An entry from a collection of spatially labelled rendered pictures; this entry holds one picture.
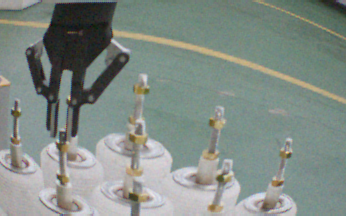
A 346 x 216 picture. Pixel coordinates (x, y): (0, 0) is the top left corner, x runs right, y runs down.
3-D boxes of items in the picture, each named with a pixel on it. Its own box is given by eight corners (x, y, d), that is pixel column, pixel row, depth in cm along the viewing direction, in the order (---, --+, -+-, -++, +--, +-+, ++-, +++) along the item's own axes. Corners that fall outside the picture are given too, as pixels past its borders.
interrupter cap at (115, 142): (135, 165, 106) (135, 159, 106) (92, 142, 110) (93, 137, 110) (177, 155, 112) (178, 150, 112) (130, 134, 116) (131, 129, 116)
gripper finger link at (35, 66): (35, 39, 82) (52, 81, 84) (24, 48, 83) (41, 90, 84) (30, 45, 80) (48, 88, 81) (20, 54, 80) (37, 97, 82)
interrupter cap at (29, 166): (30, 182, 90) (30, 177, 90) (-8, 164, 91) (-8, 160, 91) (42, 164, 97) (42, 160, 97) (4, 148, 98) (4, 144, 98)
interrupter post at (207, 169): (211, 179, 105) (217, 154, 104) (215, 186, 103) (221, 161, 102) (192, 178, 104) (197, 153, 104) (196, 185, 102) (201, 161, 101)
